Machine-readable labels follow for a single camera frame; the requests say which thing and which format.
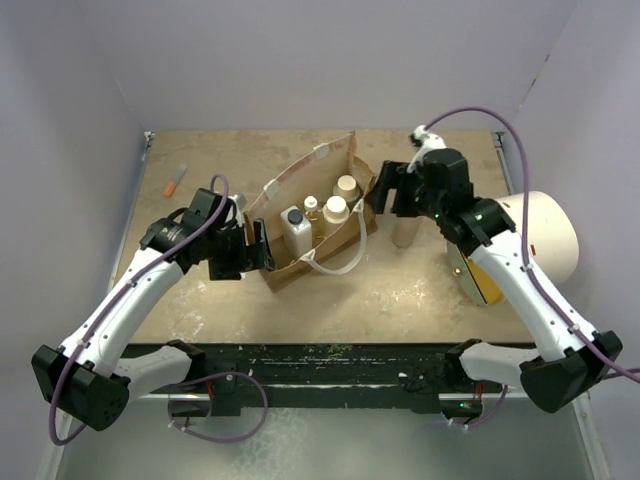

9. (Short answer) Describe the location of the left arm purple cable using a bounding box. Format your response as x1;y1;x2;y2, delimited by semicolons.
47;173;231;447

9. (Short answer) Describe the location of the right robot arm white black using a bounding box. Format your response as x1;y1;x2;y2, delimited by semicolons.
366;148;623;413

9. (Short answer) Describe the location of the aluminium frame rail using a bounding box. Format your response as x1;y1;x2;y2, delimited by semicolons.
473;134;606;413

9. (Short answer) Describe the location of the white bottle with black cap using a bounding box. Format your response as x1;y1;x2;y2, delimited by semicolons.
280;206;313;259

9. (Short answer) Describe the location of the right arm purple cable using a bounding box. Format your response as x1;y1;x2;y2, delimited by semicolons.
424;106;640;386

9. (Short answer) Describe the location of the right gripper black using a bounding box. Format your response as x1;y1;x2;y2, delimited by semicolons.
363;160;445;222

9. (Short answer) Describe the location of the cream round bottle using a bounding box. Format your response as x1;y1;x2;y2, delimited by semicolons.
322;195;350;237

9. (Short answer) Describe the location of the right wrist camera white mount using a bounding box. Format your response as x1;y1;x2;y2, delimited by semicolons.
407;125;446;172

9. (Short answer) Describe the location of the beige jar at bag rear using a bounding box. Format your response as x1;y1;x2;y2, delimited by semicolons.
333;175;361;208

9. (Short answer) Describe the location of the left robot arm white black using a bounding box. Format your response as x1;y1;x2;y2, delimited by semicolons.
31;189;276;431

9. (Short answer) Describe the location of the brown burlap canvas bag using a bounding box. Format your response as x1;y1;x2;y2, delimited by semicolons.
244;133;377;292

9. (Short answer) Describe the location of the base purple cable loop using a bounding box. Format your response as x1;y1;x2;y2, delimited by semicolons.
167;370;270;444

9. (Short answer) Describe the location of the clear amber liquid bottle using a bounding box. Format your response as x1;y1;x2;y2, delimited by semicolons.
303;195;324;237

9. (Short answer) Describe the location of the tan pump lotion bottle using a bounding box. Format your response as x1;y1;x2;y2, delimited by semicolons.
391;217;421;248

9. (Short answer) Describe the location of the small orange capped tube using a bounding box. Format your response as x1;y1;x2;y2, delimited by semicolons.
163;164;188;197

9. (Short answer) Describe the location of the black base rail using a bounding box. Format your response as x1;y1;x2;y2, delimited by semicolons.
152;343;502;418

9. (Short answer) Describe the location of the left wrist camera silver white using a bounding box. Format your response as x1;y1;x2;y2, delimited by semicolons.
231;194;247;211

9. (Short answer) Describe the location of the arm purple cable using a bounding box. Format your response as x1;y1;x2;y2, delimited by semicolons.
47;173;231;447
424;106;640;386

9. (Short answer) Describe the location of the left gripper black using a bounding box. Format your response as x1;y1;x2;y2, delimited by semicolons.
206;219;276;280

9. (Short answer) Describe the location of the cream cylinder with orange lid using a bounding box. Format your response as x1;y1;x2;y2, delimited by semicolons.
447;191;579;306

